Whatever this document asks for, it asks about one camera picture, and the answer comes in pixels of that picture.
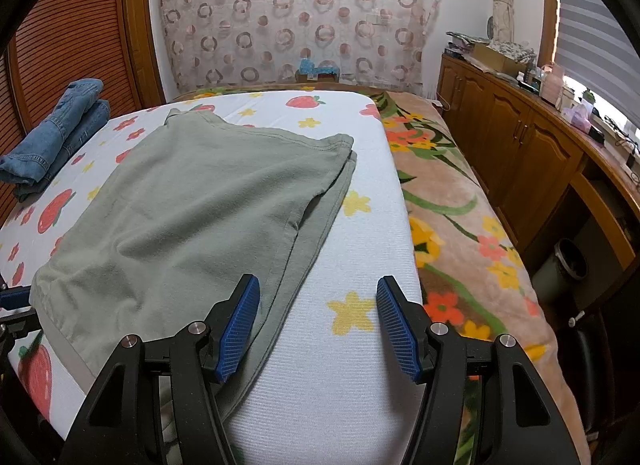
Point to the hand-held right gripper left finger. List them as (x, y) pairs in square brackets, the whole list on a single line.
[(239, 330)]

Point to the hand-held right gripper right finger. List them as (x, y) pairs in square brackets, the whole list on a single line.
[(397, 330)]

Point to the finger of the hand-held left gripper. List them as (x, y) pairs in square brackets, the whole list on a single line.
[(20, 322), (12, 298)]

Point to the grey-green pants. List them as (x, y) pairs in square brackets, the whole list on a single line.
[(190, 205)]

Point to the blue jeans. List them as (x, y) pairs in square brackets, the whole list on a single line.
[(55, 140)]

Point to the floral fleece blanket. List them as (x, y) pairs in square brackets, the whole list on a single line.
[(460, 225)]

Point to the white strawberry print sheet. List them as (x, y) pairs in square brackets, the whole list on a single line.
[(370, 155)]

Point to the dark trash bin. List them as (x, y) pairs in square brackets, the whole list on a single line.
[(565, 265)]

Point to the black chair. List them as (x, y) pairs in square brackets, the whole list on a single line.
[(597, 375)]

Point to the wooden sideboard cabinet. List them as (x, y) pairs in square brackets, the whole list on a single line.
[(510, 135)]

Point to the wooden louvered wardrobe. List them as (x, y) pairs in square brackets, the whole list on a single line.
[(65, 35)]

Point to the blue crumpled cloth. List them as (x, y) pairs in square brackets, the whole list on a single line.
[(315, 67)]

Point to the pink tissue box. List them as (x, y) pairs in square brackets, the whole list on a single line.
[(577, 117)]

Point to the open cardboard box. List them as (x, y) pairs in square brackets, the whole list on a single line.
[(500, 61)]

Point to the floral fabric pile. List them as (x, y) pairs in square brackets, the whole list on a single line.
[(465, 37)]

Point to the small grey fan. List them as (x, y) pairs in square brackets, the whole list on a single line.
[(491, 27)]

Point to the circle print sheer curtain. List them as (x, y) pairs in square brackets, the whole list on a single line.
[(300, 10)]

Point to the striped window blind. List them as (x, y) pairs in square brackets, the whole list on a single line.
[(595, 30)]

